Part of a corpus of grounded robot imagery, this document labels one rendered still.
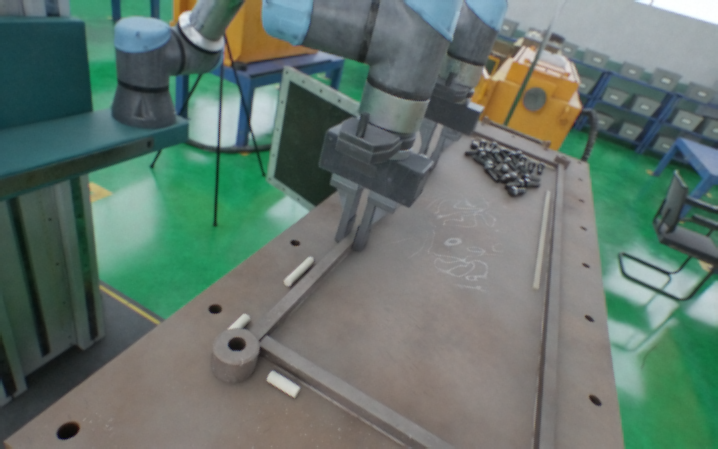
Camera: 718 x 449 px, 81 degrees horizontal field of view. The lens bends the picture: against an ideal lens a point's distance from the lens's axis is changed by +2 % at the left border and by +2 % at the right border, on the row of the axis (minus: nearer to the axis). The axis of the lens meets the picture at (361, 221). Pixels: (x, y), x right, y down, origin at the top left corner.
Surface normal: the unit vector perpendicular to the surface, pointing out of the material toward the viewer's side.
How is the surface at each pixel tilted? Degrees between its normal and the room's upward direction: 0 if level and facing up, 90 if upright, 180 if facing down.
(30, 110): 90
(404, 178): 90
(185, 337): 0
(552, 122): 90
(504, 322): 0
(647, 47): 90
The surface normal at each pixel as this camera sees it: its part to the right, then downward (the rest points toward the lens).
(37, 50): 0.88, 0.43
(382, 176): -0.41, 0.40
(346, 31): -0.04, 0.65
